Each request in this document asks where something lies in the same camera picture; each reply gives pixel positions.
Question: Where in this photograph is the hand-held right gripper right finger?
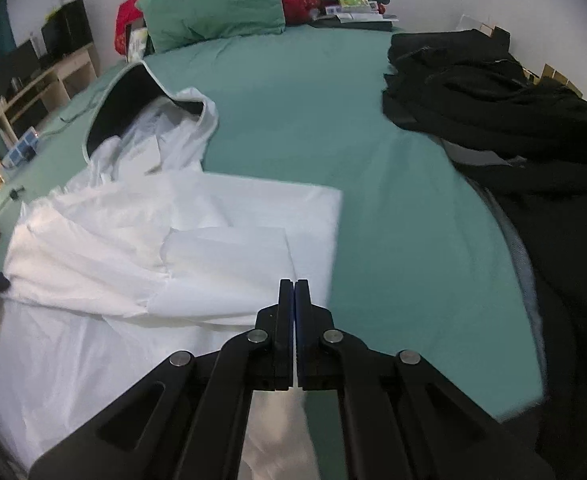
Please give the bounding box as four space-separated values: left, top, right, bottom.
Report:
295 278 557 480

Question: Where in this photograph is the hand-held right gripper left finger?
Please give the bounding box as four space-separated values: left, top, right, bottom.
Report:
28 278 295 480

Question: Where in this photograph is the large white garment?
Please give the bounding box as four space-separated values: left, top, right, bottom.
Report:
0 62 344 480

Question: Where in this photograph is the pile of black clothes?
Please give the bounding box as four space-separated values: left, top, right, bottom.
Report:
382 30 587 471

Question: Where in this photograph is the white blue power strip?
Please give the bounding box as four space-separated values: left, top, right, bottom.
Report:
1 130 42 169

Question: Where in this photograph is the bed with green sheet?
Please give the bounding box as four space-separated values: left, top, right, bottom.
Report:
0 22 549 423

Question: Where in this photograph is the black computer monitor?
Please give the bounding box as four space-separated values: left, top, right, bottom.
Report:
0 40 42 107

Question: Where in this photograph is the light wooden shelf unit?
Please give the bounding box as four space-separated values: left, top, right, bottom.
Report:
0 42 99 146

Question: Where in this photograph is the black flat screen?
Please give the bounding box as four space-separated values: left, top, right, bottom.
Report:
41 0 94 57

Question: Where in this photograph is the printed tissue pack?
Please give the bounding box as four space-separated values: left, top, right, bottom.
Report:
126 27 150 64

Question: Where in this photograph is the green pillow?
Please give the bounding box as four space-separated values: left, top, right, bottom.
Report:
136 0 287 54

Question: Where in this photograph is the white cardboard box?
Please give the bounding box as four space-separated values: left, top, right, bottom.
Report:
456 12 494 36

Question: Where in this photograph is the brown cardboard box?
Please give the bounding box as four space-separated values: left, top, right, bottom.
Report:
523 62 584 99

